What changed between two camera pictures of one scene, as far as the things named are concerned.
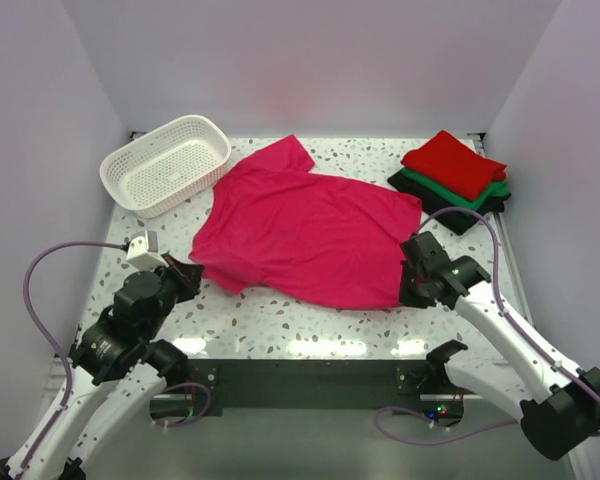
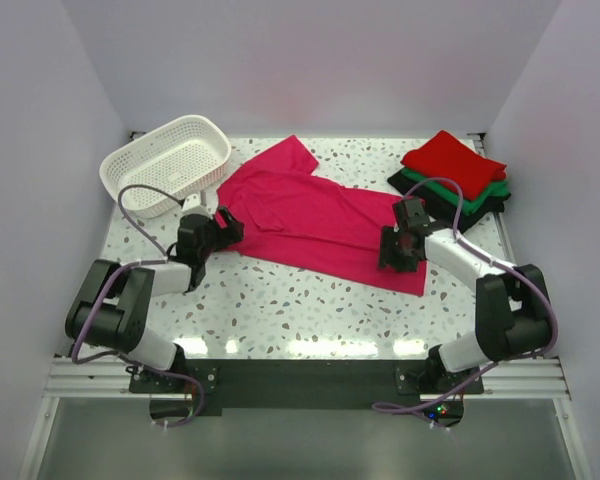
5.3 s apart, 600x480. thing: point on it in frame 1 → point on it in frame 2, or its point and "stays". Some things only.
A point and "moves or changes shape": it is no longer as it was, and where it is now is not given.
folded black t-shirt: (455, 221) stays
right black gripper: (406, 297) → (388, 234)
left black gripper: (188, 275) → (228, 235)
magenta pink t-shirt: (315, 238) moves or changes shape
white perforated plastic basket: (167, 166) stays
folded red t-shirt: (454, 165) stays
